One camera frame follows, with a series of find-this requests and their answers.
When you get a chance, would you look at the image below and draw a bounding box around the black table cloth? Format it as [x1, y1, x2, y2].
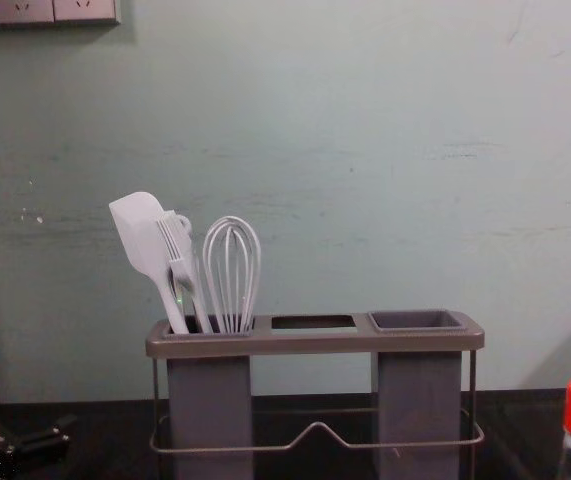
[0, 392, 571, 480]

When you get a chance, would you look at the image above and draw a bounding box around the grey utensil rack with wire frame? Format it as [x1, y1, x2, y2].
[145, 309, 486, 480]

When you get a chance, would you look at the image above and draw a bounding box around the white whisk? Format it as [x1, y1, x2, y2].
[202, 215, 265, 334]

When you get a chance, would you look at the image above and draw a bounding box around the grey wall socket panel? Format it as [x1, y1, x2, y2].
[0, 0, 119, 26]

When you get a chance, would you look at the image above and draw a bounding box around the grey plastic utensil bin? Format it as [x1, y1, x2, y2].
[367, 309, 467, 480]
[164, 314, 256, 480]

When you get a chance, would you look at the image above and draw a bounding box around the white silicone spatula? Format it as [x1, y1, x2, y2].
[108, 191, 192, 334]

